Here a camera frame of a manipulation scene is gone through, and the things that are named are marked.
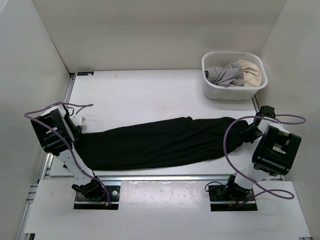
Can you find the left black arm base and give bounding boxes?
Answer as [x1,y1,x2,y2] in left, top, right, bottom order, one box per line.
[71,180,121,210]

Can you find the black label sticker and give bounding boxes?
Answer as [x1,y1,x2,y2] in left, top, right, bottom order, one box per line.
[77,71,94,76]

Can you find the front aluminium table rail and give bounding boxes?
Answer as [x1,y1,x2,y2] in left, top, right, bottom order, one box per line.
[100,174,229,182]

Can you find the white plastic laundry basket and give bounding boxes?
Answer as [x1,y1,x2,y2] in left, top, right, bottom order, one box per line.
[201,51,268,101]

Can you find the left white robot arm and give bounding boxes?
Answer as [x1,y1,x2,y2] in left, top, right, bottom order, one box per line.
[24,102,111,205]

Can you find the left aluminium table rail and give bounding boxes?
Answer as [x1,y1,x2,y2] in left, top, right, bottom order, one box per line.
[14,72,77,236]

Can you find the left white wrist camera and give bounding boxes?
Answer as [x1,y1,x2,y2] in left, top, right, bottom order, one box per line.
[71,116,86,128]

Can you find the grey garment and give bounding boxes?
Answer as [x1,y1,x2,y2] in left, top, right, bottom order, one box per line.
[204,62,245,87]

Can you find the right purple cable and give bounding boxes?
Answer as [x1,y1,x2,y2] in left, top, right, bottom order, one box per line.
[222,113,307,207]

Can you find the cream garment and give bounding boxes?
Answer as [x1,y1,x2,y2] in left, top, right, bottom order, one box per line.
[235,59,262,87]

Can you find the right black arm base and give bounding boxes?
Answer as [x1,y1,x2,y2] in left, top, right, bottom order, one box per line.
[204,181,258,212]

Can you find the black trousers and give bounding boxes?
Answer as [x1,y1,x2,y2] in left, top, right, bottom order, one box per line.
[74,117,249,171]

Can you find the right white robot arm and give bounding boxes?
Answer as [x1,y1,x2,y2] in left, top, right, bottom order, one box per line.
[223,105,302,200]

